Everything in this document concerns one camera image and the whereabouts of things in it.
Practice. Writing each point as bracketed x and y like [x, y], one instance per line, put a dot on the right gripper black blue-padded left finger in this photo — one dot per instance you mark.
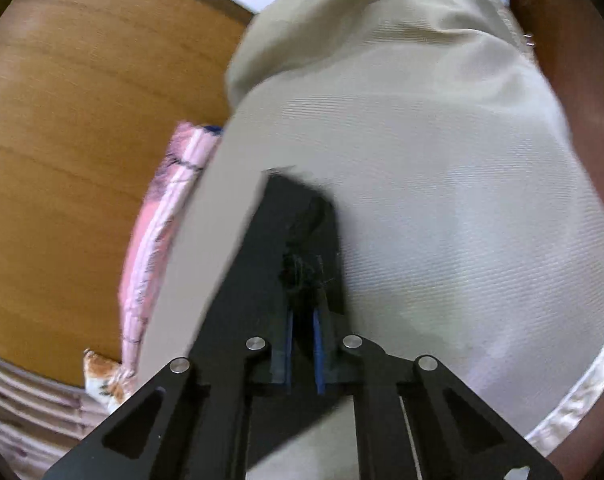
[190, 421]

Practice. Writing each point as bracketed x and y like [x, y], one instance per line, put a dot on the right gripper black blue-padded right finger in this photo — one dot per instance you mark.
[415, 419]

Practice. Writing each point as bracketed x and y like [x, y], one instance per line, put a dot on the black pants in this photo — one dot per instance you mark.
[288, 267]

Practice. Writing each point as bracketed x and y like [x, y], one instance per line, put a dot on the floral white orange pillow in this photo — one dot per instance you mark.
[106, 381]

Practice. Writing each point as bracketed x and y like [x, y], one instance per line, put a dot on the beige patterned curtain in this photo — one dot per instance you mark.
[41, 420]

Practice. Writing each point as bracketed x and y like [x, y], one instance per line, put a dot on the beige bed mattress cover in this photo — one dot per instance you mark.
[469, 227]

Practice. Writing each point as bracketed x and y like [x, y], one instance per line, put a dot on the pink striped long pillow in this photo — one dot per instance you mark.
[189, 151]

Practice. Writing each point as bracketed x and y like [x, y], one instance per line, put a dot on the wooden bamboo headboard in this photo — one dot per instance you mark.
[90, 93]

